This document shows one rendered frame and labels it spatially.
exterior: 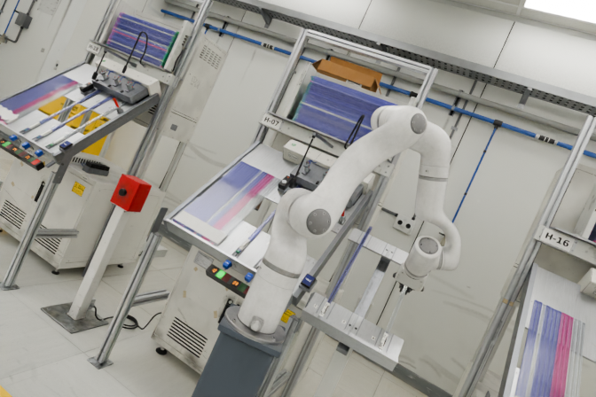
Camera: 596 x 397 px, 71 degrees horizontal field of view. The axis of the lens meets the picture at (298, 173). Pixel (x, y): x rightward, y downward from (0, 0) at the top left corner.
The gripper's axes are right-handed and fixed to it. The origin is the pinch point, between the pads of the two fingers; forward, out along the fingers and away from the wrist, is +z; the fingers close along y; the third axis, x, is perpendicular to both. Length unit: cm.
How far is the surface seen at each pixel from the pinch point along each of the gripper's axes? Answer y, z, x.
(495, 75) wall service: -3, 43, -217
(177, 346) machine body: 85, 72, 48
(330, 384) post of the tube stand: 10.0, 27.0, 36.6
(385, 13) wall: 102, 47, -263
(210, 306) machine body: 78, 56, 27
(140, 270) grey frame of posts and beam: 105, 28, 37
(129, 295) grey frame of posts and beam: 105, 36, 47
